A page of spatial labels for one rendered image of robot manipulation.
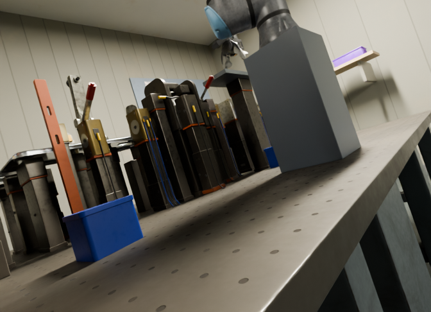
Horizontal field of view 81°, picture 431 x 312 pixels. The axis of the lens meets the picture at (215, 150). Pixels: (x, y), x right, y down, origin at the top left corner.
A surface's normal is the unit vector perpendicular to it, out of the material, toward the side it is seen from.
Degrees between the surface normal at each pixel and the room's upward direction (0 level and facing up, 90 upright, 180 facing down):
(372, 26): 90
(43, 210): 90
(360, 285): 90
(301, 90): 90
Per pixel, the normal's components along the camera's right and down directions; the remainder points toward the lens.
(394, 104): -0.67, 0.18
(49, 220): 0.72, -0.27
